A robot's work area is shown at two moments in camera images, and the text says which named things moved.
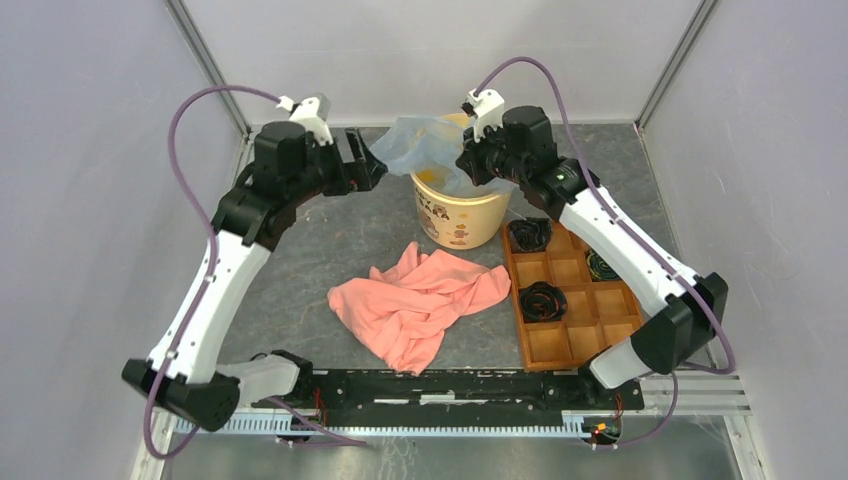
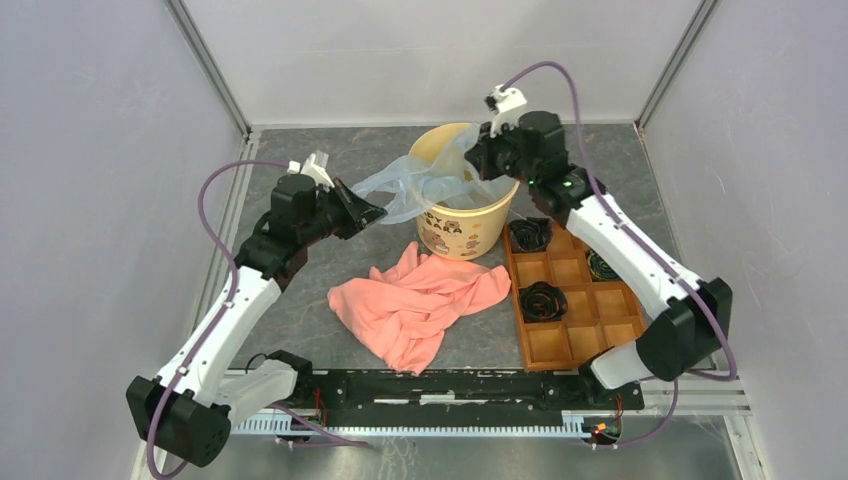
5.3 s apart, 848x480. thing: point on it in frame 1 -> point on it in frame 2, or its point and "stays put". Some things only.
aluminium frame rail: (714, 393) stays put
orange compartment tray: (599, 316) stays put
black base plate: (438, 398) stays put
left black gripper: (363, 174) -> (358, 213)
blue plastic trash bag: (416, 144) -> (406, 186)
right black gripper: (469, 160) stays put
